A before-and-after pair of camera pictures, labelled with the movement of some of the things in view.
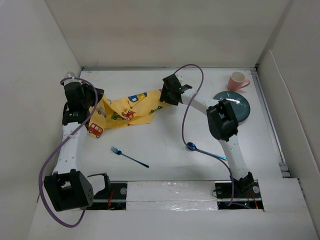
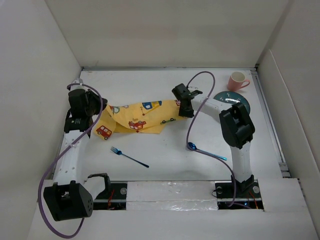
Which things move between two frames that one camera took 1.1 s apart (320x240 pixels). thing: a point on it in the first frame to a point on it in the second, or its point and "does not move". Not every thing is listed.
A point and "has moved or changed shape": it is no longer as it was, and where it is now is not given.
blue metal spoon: x=191 y=146 does not move
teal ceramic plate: x=239 y=103 does not move
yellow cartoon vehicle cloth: x=137 y=109 has moved or changed shape
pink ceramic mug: x=236 y=81 does not move
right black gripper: x=164 y=97 to x=182 y=113
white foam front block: x=171 y=195 does not move
